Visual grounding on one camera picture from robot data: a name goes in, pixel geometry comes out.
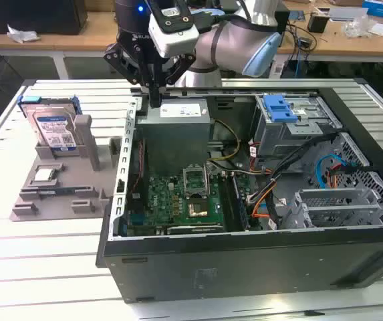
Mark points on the silver CPU chip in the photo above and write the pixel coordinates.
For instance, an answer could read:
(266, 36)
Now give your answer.
(45, 175)

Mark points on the clear plastic bags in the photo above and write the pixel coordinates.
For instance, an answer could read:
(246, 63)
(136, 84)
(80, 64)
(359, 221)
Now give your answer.
(358, 26)

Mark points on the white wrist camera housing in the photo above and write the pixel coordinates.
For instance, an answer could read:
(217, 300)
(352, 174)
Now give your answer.
(177, 40)

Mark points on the grey parts rack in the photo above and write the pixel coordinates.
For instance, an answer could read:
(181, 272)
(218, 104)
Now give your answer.
(77, 204)

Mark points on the loose RAM stick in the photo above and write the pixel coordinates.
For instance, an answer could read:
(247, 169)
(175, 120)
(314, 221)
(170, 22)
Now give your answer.
(54, 191)

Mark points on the installed RAM stick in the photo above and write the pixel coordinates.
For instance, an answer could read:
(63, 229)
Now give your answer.
(240, 204)

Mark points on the black graphics card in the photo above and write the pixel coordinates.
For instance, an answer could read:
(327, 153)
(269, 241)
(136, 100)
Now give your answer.
(194, 229)

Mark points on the black desktop computer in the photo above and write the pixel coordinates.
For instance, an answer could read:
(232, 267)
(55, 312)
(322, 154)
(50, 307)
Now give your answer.
(282, 21)

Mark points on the black RAM slot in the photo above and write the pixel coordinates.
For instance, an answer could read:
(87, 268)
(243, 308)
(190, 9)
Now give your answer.
(226, 200)

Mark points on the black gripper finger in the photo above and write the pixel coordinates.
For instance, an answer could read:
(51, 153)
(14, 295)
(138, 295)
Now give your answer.
(181, 68)
(119, 61)

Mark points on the flat grey box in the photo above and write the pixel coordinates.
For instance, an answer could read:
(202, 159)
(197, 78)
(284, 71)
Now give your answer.
(348, 14)

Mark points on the crumpled white paper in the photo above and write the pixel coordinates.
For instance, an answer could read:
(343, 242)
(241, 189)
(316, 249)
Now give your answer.
(22, 33)

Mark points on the green motherboard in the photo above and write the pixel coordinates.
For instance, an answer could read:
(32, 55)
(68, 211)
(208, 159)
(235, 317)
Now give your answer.
(164, 204)

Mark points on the metal disk bay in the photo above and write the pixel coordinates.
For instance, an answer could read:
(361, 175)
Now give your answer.
(331, 207)

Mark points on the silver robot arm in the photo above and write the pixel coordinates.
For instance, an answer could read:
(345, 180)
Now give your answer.
(224, 43)

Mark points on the grey power supply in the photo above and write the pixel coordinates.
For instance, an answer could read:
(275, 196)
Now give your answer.
(174, 140)

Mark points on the metal drive cage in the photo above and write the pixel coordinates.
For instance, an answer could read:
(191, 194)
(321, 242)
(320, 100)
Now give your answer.
(278, 137)

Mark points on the CPU socket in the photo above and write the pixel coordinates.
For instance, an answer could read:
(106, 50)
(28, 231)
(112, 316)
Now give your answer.
(198, 209)

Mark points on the hard disk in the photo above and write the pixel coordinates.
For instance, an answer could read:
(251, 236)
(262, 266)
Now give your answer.
(52, 123)

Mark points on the blue plastic cage latch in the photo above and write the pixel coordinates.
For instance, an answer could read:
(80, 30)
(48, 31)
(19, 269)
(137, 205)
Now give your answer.
(279, 110)

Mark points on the small black cube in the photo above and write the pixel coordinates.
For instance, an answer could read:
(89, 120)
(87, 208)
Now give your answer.
(318, 23)

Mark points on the black PC case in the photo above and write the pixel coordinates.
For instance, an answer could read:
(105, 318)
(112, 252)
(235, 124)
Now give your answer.
(244, 267)

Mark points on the large black box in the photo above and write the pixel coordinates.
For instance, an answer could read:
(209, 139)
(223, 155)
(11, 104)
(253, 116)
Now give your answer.
(44, 16)

